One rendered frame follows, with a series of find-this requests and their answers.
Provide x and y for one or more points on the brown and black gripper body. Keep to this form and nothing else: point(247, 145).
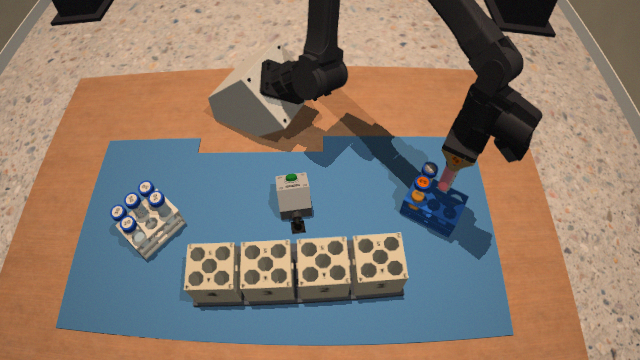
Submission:
point(456, 137)

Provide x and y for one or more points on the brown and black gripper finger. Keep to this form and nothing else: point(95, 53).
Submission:
point(453, 168)

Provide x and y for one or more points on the blue flat mat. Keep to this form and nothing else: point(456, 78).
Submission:
point(455, 288)

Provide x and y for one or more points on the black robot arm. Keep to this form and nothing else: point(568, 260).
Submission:
point(481, 40)

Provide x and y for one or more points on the blue tube rack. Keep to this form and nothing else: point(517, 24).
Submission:
point(431, 209)

